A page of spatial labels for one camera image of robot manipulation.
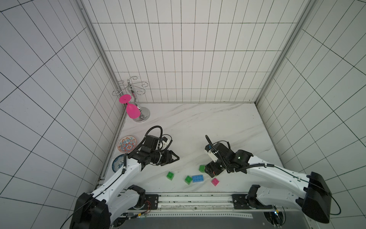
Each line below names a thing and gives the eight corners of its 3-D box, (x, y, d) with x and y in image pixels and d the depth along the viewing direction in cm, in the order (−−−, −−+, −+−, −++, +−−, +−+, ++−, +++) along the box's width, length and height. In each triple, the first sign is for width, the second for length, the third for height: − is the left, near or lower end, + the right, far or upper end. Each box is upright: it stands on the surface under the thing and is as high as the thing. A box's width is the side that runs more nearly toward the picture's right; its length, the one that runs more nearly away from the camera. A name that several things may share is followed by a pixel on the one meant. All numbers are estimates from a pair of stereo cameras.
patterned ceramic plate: (119, 153, 95) (115, 149, 89) (123, 140, 101) (120, 135, 96) (134, 153, 95) (131, 149, 89) (137, 140, 101) (134, 135, 96)
